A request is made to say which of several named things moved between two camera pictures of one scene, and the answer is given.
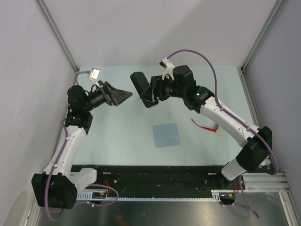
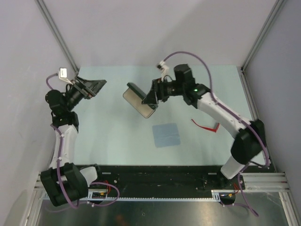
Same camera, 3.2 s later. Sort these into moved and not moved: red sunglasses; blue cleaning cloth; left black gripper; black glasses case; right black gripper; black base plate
Moved: left black gripper; black glasses case
Not moved: blue cleaning cloth; red sunglasses; black base plate; right black gripper
